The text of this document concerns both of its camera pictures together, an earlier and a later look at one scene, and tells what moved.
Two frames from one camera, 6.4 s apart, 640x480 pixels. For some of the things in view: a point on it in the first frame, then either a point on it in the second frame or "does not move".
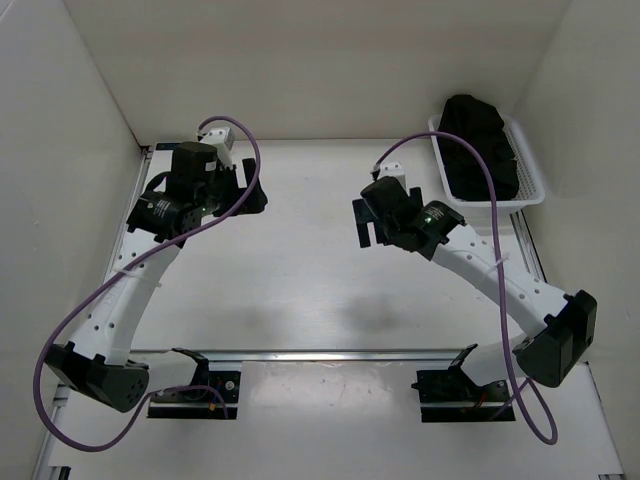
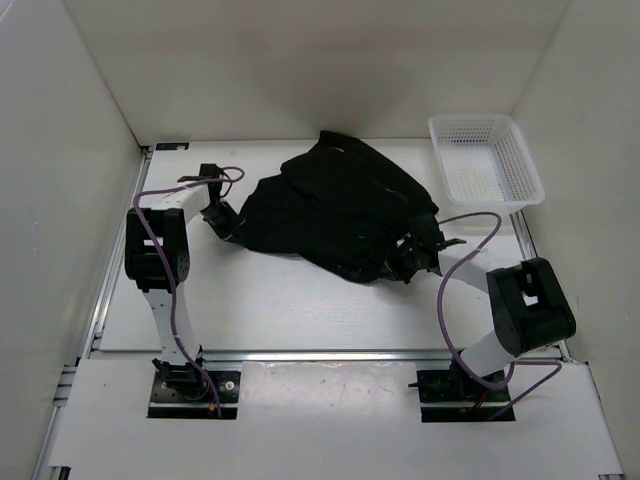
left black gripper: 229,175 → 234,225
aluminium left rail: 61,399 does not move
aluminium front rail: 312,358 does not move
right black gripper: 363,217 → 393,263
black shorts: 471,117 → 340,205
